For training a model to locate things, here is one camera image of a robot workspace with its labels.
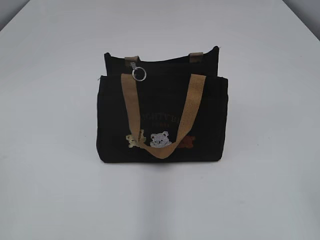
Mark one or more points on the black canvas tote bag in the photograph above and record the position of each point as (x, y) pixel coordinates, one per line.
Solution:
(162, 88)

